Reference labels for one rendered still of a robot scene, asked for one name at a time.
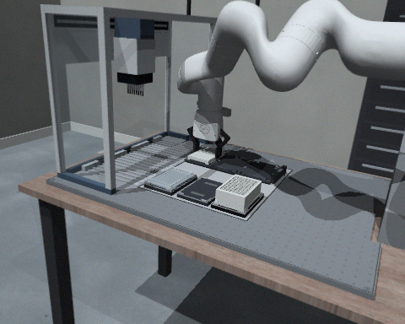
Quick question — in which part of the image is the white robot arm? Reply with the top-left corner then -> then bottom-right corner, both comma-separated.
177,0 -> 405,117

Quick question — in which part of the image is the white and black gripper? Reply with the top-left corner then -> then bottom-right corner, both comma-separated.
187,109 -> 230,159

